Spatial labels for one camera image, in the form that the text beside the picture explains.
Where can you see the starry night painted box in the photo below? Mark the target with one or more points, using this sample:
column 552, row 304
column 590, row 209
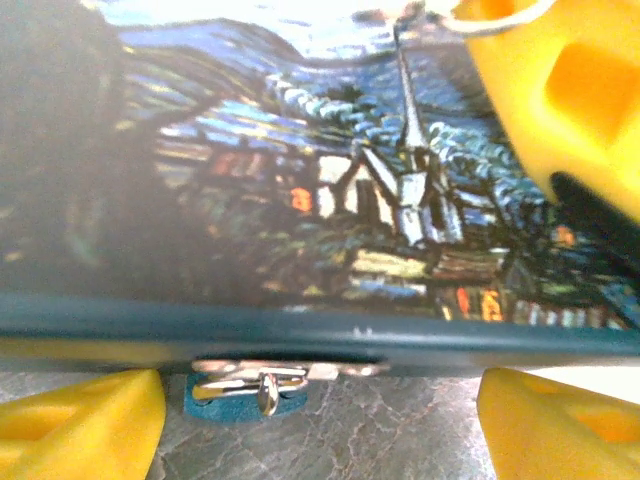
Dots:
column 250, row 200

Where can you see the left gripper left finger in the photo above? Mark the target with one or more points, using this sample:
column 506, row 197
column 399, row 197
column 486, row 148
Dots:
column 75, row 435

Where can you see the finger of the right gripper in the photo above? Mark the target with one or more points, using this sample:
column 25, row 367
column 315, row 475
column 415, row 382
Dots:
column 575, row 100

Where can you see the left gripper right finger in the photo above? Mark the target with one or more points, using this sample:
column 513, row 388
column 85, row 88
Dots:
column 560, row 435

